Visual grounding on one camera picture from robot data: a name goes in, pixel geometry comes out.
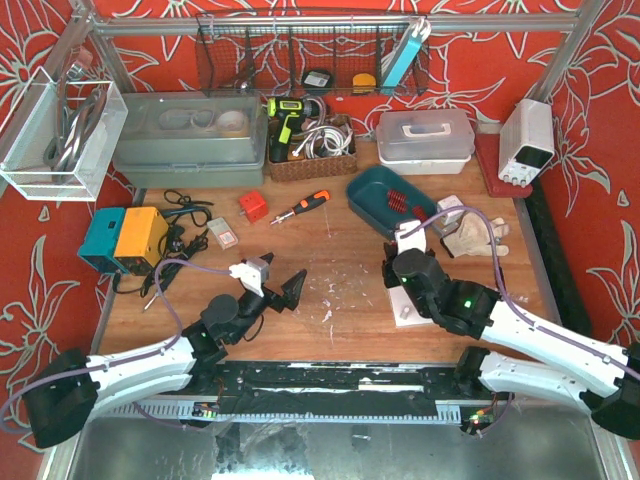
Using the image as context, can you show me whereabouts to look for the purple cable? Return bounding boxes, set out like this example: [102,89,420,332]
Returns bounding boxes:
[399,205,640,436]
[0,258,236,434]

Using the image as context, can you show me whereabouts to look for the beige work glove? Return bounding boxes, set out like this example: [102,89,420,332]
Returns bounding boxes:
[441,213,510,258]

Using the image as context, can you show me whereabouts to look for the white coiled cables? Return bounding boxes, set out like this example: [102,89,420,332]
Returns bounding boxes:
[292,124,354,160]

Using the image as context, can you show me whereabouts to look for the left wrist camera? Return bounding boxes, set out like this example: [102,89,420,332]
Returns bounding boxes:
[229,257,268,297]

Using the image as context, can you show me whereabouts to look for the green black drill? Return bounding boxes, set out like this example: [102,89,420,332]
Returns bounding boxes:
[267,97,320,163]

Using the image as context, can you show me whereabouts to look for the white plastic lidded box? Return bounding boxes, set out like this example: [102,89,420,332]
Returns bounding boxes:
[376,109,475,175]

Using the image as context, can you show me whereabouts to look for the teal device box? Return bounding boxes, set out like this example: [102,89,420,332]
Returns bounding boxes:
[77,207,127,274]

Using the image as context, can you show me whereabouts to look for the red spring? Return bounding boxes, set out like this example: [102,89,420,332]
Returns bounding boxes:
[387,189,407,213]
[412,205,428,222]

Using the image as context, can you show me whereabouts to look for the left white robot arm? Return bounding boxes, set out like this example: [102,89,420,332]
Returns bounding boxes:
[22,253,307,449]

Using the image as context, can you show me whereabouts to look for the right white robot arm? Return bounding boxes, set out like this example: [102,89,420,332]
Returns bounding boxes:
[382,243,639,440]

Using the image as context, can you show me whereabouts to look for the yellow tape measure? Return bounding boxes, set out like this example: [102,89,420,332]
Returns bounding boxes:
[352,73,377,95]

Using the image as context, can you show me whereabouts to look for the brown wicker basket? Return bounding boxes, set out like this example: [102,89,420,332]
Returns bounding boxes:
[265,114,358,182]

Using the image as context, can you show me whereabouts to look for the grey plastic storage box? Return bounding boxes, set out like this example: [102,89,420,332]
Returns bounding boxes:
[113,92,268,189]

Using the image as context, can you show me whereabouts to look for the white cube adapter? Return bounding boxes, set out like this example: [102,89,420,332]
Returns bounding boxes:
[437,195,464,227]

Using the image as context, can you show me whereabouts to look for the white peg board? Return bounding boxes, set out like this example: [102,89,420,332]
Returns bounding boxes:
[387,286,433,328]

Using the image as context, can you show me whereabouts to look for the white power supply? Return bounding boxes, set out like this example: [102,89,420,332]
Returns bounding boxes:
[497,99,554,188]

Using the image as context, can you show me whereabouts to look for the teal plastic tray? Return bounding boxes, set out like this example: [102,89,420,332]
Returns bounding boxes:
[346,165,436,240]

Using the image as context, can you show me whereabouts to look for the small clear screw box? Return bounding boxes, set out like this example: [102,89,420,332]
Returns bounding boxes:
[207,217,239,250]

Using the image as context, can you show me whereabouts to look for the blue white case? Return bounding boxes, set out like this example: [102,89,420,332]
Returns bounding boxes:
[380,17,432,95]

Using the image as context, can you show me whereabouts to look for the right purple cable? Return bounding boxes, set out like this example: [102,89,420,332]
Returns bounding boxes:
[399,205,640,436]

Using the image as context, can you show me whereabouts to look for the grey coiled cable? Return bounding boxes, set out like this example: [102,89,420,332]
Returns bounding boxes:
[43,79,109,184]

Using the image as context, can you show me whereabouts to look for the soldering iron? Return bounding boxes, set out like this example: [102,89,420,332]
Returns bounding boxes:
[142,282,166,312]

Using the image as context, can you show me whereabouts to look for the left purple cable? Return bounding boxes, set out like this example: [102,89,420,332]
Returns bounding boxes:
[0,258,236,434]

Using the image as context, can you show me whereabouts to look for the clear acrylic box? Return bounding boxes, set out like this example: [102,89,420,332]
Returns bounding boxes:
[1,68,128,202]

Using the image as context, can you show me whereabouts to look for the black tangled cables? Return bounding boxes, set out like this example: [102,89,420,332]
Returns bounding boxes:
[112,188,216,301]

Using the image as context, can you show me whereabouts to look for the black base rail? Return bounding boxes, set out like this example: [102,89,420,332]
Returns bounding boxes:
[174,361,495,418]

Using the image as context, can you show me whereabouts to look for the black wire basket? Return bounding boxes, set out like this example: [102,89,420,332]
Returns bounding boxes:
[195,8,429,96]

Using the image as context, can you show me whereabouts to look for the orange black screwdriver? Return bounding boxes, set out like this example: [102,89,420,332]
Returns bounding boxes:
[270,190,331,225]

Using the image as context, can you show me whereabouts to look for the red cube adapter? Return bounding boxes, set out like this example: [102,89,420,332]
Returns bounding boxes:
[238,190,269,223]

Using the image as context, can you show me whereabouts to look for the yellow soldering station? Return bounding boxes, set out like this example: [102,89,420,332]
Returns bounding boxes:
[114,206,169,276]

